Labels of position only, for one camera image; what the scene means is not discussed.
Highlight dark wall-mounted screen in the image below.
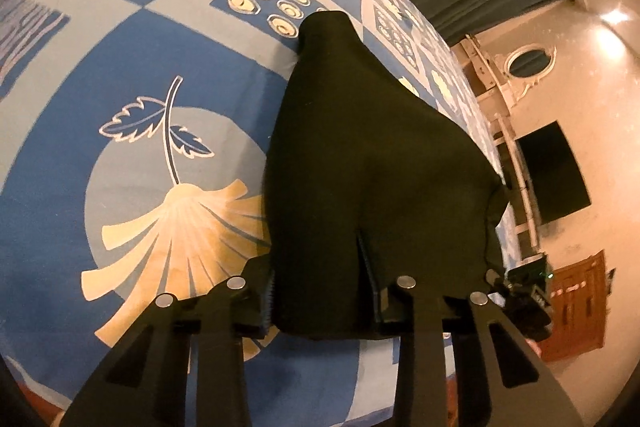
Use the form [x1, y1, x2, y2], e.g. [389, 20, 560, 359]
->
[517, 120, 592, 224]

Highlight oval white-framed wall mirror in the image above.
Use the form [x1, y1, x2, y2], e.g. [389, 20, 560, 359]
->
[504, 45, 557, 80]

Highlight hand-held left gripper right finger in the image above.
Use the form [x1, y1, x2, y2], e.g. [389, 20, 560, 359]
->
[355, 232, 584, 427]

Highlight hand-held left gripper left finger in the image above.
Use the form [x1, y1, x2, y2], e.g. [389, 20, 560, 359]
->
[62, 255, 279, 427]

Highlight blue leaf-print bedsheet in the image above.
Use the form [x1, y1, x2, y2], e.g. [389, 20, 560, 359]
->
[0, 0, 547, 426]

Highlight brown wooden door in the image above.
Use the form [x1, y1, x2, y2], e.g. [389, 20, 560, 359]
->
[537, 249, 609, 362]

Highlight black pants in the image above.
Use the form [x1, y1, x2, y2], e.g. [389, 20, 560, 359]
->
[262, 9, 511, 342]

